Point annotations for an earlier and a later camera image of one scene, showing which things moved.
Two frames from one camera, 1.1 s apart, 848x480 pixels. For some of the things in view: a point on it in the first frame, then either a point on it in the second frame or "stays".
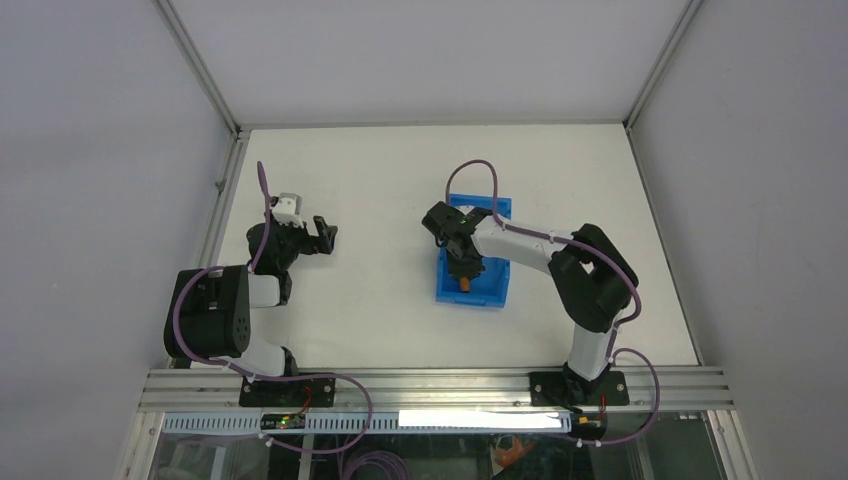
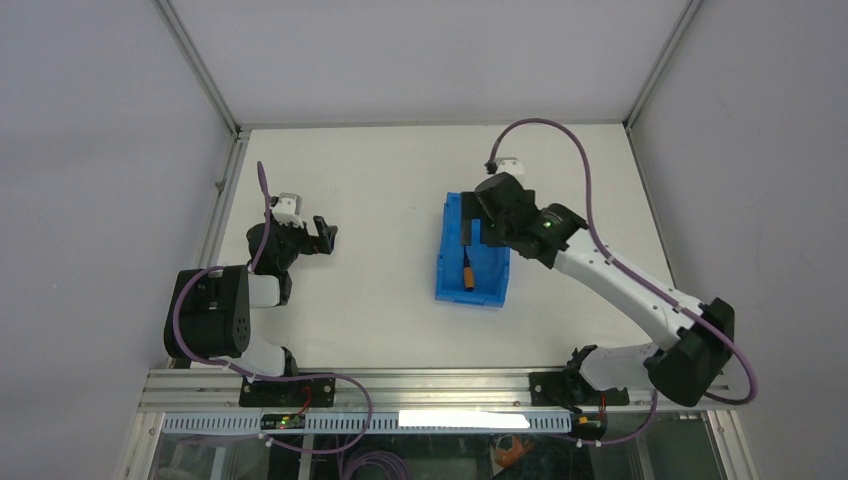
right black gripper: (457, 270) → (472, 208)
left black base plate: (310, 392) stays
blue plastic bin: (489, 287) stays
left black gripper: (308, 240) stays
